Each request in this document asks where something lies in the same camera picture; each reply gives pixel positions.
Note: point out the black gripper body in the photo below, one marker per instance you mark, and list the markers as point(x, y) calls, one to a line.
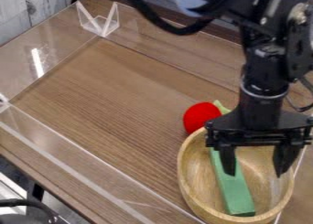
point(259, 123)

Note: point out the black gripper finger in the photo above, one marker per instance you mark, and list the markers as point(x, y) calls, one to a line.
point(284, 157)
point(228, 160)

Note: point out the green rectangular block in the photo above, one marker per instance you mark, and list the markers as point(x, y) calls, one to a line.
point(235, 189)

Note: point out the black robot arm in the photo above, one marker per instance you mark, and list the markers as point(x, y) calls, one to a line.
point(276, 30)

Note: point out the brown wooden bowl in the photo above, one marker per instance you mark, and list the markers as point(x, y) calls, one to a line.
point(200, 188)

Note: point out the red plush strawberry toy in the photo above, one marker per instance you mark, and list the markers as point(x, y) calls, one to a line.
point(200, 113)

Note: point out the black table leg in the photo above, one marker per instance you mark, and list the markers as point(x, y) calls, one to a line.
point(35, 192)

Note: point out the clear acrylic barrier wall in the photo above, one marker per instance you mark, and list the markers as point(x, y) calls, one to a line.
point(93, 187)

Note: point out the clear acrylic corner bracket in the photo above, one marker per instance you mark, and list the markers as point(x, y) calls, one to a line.
point(102, 26)

